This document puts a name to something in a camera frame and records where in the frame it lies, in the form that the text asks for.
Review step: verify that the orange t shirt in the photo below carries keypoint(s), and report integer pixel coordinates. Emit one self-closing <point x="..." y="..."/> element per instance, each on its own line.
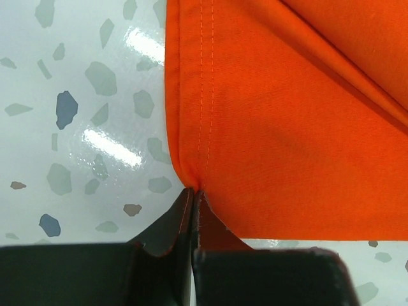
<point x="291" y="115"/>

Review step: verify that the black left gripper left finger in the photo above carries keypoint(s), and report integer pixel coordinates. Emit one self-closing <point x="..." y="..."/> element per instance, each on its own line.
<point x="153" y="268"/>

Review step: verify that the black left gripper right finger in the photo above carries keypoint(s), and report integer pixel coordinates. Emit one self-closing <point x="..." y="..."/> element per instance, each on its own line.
<point x="227" y="271"/>

